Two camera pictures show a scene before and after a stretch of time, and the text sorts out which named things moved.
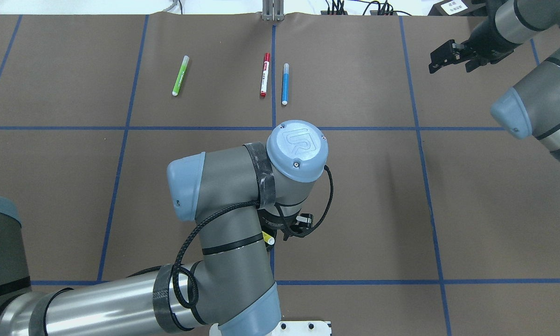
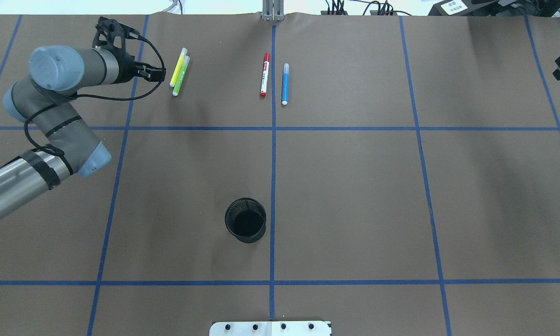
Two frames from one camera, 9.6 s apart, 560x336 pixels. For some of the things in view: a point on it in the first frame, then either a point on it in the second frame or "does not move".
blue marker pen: x=285 y=83 does not move
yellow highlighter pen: x=267 y=239 → x=183 y=52
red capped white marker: x=266 y=58 does not move
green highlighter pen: x=180 y=77 does not move
